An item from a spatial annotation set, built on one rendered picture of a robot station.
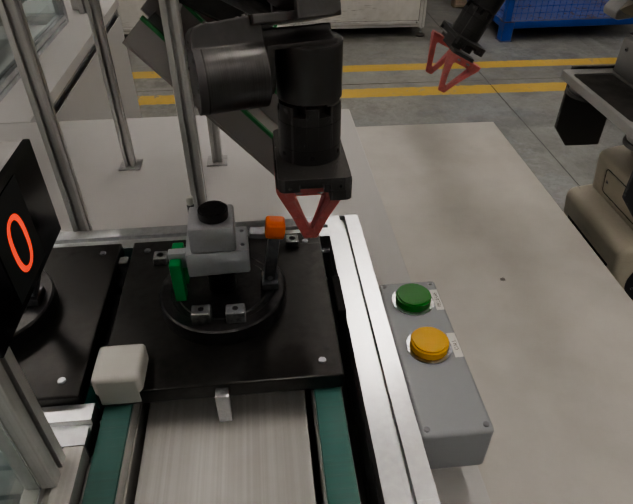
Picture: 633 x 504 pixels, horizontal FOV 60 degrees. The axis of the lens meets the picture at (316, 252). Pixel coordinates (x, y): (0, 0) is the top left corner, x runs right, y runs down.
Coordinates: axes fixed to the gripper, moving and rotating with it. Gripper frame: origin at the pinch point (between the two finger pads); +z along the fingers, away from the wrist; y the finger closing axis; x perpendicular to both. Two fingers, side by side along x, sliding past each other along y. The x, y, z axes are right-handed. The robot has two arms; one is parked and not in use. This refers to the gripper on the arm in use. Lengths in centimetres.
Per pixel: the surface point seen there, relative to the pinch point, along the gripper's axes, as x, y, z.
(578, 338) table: 35.5, 0.1, 20.3
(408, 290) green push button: 11.3, 0.6, 9.0
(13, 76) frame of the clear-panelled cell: -67, -100, 18
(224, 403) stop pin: -9.7, 12.8, 10.7
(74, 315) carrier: -26.2, 0.5, 9.2
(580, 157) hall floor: 161, -195, 105
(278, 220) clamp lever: -3.3, -0.3, -1.3
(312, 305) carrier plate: 0.0, 1.7, 9.2
